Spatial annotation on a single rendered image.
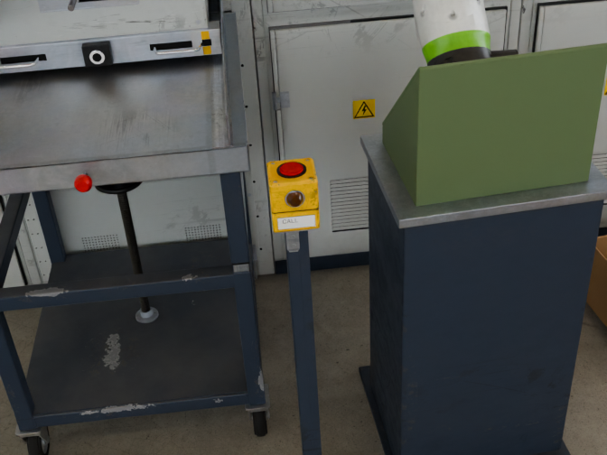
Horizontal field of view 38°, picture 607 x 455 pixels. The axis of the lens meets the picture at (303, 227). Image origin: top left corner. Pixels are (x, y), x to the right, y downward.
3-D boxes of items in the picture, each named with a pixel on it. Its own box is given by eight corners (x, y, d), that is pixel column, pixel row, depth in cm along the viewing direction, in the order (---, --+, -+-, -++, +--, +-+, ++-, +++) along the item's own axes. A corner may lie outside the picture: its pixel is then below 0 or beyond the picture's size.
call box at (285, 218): (320, 230, 149) (318, 180, 143) (274, 235, 148) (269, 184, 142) (315, 204, 155) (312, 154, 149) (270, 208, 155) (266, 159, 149)
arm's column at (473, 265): (514, 365, 231) (544, 122, 189) (560, 453, 207) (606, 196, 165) (369, 388, 227) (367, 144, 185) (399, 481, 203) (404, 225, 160)
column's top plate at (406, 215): (547, 118, 190) (548, 110, 189) (615, 199, 164) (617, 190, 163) (359, 143, 186) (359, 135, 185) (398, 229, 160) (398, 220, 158)
